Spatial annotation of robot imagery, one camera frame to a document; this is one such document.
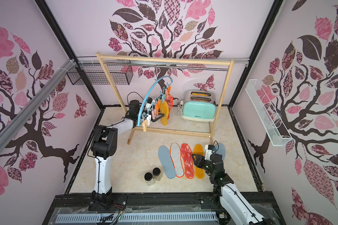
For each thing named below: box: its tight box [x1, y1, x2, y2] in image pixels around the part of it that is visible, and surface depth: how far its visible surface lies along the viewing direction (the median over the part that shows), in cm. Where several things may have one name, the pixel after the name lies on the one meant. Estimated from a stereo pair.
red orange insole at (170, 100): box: [165, 94, 175, 120], surface depth 90 cm
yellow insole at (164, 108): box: [159, 100, 169, 127], surface depth 87 cm
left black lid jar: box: [144, 172, 154, 187], surface depth 76 cm
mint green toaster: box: [182, 89, 217, 123], surface depth 105 cm
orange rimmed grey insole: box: [169, 142, 185, 178], surface depth 91 cm
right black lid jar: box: [152, 166, 163, 182], surface depth 77 cm
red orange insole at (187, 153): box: [180, 143, 195, 179], surface depth 91 cm
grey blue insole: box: [157, 145, 177, 180], surface depth 89 cm
